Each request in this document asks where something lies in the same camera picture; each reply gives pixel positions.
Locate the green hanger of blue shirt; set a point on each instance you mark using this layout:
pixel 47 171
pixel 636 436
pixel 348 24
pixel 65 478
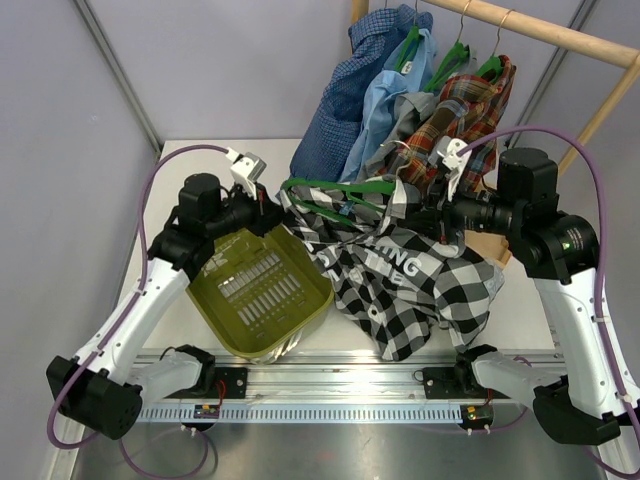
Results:
pixel 410 45

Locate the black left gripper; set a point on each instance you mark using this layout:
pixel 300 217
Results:
pixel 266 215

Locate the wooden clothes rack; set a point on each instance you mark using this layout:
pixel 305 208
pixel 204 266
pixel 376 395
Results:
pixel 565 40

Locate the green hanger with metal hook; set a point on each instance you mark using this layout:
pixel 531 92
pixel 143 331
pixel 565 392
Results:
pixel 349 206

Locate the black white checkered shirt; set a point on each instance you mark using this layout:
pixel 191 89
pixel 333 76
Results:
pixel 397 285

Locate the white slotted cable duct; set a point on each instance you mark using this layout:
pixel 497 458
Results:
pixel 303 413

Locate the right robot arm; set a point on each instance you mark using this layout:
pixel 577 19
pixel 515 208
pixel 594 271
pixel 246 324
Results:
pixel 560 252

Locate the olive green plastic basket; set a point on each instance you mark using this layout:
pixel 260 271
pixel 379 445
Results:
pixel 261 296

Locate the red plaid shirt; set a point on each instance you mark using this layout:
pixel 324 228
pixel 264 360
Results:
pixel 470 107

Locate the light blue shirt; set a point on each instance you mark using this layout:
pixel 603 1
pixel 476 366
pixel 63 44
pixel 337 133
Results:
pixel 390 95

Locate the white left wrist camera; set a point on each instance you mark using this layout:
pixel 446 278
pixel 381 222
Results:
pixel 246 170

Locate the grey shirt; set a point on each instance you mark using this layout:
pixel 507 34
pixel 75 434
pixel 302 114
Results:
pixel 400 125

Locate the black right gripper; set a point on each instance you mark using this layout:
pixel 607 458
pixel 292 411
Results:
pixel 436 221

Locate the dark blue checkered shirt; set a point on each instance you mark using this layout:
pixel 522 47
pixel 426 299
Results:
pixel 336 124

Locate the green hanger of grey shirt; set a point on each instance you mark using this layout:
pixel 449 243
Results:
pixel 456 57

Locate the green hanger of plaid shirt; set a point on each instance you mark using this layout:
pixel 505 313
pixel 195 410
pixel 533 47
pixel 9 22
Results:
pixel 493 67

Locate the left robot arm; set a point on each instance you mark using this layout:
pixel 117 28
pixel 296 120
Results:
pixel 97 387

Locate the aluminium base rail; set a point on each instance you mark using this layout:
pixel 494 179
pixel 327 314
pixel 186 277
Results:
pixel 335 377

